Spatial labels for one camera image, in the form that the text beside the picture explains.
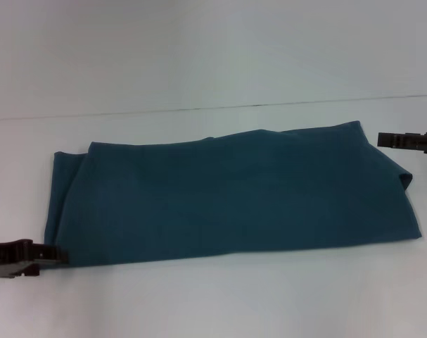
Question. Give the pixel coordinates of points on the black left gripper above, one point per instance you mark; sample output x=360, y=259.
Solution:
x=9, y=251

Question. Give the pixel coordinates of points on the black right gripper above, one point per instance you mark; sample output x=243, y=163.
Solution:
x=422, y=142

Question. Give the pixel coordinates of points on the teal t-shirt with FREE print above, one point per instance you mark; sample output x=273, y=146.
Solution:
x=216, y=197

